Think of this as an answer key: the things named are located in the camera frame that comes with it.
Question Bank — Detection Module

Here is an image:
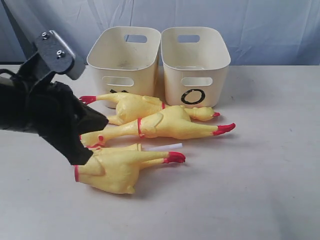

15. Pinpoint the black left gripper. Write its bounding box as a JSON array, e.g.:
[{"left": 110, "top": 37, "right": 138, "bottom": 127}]
[{"left": 0, "top": 77, "right": 109, "bottom": 166}]

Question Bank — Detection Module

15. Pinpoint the headless rubber chicken body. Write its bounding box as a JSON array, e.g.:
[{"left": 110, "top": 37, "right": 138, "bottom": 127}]
[{"left": 74, "top": 150, "right": 186, "bottom": 194}]

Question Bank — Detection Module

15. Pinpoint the rubber chicken head with tube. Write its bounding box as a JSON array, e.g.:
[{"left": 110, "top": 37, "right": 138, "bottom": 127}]
[{"left": 89, "top": 143, "right": 183, "bottom": 155}]

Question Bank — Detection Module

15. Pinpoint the whole rubber chicken front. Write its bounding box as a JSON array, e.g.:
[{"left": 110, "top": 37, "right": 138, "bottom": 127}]
[{"left": 80, "top": 105, "right": 236, "bottom": 148}]

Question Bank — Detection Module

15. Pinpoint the whole rubber chicken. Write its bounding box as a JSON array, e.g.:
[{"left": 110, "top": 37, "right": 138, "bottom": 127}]
[
  {"left": 79, "top": 92, "right": 220, "bottom": 126},
  {"left": 80, "top": 105, "right": 236, "bottom": 148}
]

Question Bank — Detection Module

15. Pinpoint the whole rubber chicken rear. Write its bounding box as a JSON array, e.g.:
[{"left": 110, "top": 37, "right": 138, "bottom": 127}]
[{"left": 79, "top": 92, "right": 220, "bottom": 126}]

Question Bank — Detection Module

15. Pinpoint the cream bin marked O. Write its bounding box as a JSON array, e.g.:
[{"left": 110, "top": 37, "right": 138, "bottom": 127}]
[{"left": 161, "top": 26, "right": 231, "bottom": 108}]

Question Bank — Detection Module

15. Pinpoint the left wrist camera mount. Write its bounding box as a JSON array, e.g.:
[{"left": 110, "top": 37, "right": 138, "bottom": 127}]
[{"left": 19, "top": 30, "right": 85, "bottom": 83}]

